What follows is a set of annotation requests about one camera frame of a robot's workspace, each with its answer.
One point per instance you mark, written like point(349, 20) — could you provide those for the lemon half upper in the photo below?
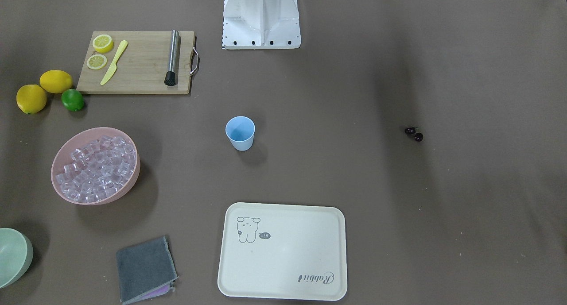
point(103, 43)

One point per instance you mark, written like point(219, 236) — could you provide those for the steel muddler black tip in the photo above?
point(171, 77)

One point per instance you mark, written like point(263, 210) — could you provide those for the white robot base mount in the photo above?
point(260, 24)

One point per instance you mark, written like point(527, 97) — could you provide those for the yellow plastic knife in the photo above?
point(113, 65)

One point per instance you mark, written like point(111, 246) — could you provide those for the dark cherries pair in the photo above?
point(413, 131)

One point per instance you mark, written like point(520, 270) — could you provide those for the green lime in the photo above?
point(72, 100)

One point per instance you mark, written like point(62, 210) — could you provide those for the bamboo cutting board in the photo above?
point(142, 67)

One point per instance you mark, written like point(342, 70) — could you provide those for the pink bowl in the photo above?
point(95, 165)

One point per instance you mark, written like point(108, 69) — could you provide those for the cream rabbit tray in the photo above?
point(283, 252)

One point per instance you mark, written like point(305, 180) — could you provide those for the lemon slice lower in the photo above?
point(96, 61)

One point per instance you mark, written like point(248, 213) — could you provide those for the light blue plastic cup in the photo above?
point(241, 132)

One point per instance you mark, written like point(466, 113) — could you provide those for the mint green bowl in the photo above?
point(16, 254)

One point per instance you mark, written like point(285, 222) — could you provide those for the pile of clear ice cubes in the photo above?
point(95, 167)

